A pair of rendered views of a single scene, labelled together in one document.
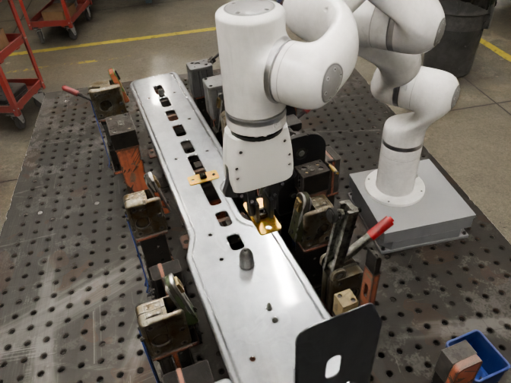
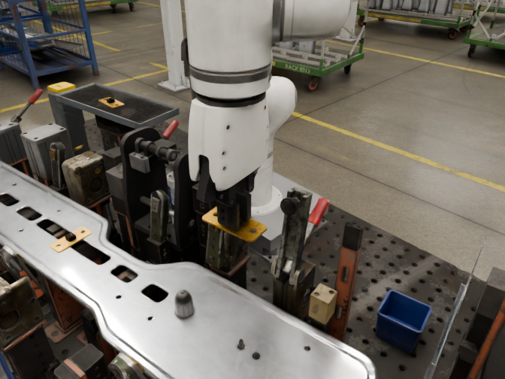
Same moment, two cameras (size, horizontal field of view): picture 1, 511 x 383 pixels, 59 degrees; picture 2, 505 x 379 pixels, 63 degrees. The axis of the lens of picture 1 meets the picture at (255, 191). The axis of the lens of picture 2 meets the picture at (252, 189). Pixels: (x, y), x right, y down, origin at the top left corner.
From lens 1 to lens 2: 0.35 m
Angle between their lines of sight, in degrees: 29
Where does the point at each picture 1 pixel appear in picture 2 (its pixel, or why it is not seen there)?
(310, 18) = not seen: outside the picture
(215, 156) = (74, 213)
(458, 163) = not seen: hidden behind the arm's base
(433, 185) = (284, 188)
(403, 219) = (278, 222)
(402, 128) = not seen: hidden behind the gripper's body
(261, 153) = (247, 125)
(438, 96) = (284, 98)
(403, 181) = (265, 189)
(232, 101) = (219, 47)
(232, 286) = (183, 343)
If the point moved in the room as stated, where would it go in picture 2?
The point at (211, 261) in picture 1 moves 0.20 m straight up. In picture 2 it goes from (139, 325) to (119, 234)
